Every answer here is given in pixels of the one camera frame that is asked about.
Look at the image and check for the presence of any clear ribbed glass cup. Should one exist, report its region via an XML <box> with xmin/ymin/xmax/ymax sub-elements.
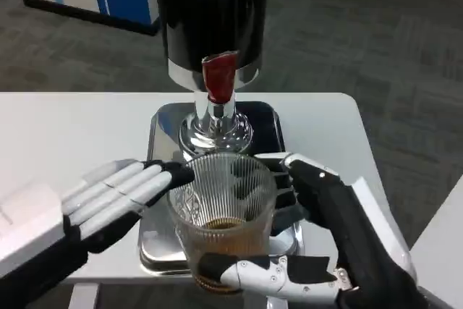
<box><xmin>166</xmin><ymin>153</ymin><xmax>278</xmax><ymax>294</ymax></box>

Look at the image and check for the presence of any steel drip tray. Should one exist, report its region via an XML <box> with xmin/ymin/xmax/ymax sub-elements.
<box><xmin>137</xmin><ymin>100</ymin><xmax>306</xmax><ymax>276</ymax></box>

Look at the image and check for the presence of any red tap handle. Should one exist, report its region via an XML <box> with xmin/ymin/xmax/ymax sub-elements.
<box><xmin>200</xmin><ymin>51</ymin><xmax>238</xmax><ymax>105</ymax></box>

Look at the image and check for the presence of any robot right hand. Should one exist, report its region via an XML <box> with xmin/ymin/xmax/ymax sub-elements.
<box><xmin>198</xmin><ymin>153</ymin><xmax>430</xmax><ymax>309</ymax></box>

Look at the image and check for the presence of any grey table leg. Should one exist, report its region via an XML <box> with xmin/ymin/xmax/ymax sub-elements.
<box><xmin>67</xmin><ymin>282</ymin><xmax>101</xmax><ymax>309</ymax></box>

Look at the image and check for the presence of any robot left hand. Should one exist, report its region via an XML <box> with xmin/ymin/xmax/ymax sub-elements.
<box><xmin>0</xmin><ymin>158</ymin><xmax>196</xmax><ymax>309</ymax></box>

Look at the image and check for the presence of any white side table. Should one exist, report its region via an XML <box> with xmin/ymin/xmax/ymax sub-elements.
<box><xmin>409</xmin><ymin>174</ymin><xmax>463</xmax><ymax>309</ymax></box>

